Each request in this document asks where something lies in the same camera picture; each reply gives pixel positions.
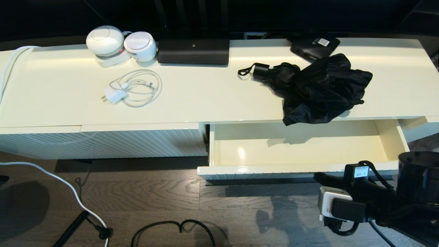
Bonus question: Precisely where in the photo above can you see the small white round device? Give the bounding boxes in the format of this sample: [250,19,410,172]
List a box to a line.
[124,32,158,63]

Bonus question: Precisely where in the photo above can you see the white charger plug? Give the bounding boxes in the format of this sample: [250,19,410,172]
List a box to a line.
[101,86,129,104]

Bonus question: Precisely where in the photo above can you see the black set-top box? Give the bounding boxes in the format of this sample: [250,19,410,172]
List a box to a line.
[290,37,341,61]

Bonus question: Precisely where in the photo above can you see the white flat device base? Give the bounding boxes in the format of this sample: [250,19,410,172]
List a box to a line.
[95,51,131,68]

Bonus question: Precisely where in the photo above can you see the large white round device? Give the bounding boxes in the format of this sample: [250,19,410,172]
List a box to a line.
[86,25,125,57]

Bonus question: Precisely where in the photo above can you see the black cable loop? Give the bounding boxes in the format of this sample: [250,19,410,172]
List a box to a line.
[131,220,216,247]

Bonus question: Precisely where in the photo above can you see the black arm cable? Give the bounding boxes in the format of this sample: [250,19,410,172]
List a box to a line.
[369,220,398,247]

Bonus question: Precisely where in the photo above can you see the white coiled charging cable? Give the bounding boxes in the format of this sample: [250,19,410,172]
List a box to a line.
[110,70,163,108]

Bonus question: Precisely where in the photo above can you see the white ribbed drawer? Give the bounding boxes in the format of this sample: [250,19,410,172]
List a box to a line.
[197,118,411,181]

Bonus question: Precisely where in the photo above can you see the white ribbed TV cabinet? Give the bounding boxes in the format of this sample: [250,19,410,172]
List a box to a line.
[0,37,439,160]

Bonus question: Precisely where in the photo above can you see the black coiled cable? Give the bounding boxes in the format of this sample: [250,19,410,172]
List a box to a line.
[52,210,114,247]

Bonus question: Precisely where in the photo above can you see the white ribbed cabinet front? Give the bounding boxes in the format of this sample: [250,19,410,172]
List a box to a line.
[82,122,208,158]
[0,125,83,160]

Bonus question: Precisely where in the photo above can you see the grey fabric cushion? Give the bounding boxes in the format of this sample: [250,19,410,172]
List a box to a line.
[410,134,439,154]

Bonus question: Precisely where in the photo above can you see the thick white cable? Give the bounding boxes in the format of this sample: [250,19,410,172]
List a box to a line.
[0,45,42,105]
[0,161,110,247]

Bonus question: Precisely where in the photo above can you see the black folding umbrella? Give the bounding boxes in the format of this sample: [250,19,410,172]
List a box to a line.
[238,53,373,126]

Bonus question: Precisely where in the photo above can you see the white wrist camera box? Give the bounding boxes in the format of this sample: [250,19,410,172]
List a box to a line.
[318,187,368,223]

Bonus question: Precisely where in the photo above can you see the black router box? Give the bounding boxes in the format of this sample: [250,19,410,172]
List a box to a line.
[157,39,230,66]

